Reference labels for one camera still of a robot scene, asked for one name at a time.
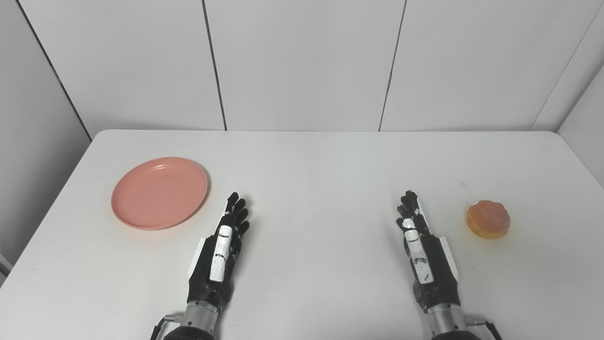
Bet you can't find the orange cream puff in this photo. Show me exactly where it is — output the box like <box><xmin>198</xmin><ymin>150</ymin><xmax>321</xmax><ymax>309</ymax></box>
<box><xmin>466</xmin><ymin>200</ymin><xmax>511</xmax><ymax>239</ymax></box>

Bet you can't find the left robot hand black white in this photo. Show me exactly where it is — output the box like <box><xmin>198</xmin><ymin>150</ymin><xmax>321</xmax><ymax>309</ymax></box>
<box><xmin>187</xmin><ymin>192</ymin><xmax>250</xmax><ymax>311</ymax></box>

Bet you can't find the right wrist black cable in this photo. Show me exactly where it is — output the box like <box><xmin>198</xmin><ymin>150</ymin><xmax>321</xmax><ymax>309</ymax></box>
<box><xmin>465</xmin><ymin>317</ymin><xmax>503</xmax><ymax>340</ymax></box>

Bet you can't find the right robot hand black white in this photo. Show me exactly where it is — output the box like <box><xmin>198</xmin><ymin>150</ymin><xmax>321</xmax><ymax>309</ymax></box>
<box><xmin>396</xmin><ymin>190</ymin><xmax>461</xmax><ymax>314</ymax></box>

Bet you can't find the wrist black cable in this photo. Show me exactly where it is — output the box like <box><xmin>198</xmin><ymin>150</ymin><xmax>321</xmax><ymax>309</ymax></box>
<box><xmin>150</xmin><ymin>313</ymin><xmax>185</xmax><ymax>340</ymax></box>
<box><xmin>465</xmin><ymin>317</ymin><xmax>503</xmax><ymax>340</ymax></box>

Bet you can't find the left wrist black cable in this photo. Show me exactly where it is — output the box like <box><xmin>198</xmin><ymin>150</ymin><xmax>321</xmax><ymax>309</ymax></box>
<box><xmin>150</xmin><ymin>313</ymin><xmax>185</xmax><ymax>340</ymax></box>

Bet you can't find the pink round plate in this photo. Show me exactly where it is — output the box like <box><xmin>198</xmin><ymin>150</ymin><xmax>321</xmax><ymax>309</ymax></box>
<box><xmin>111</xmin><ymin>157</ymin><xmax>209</xmax><ymax>230</ymax></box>

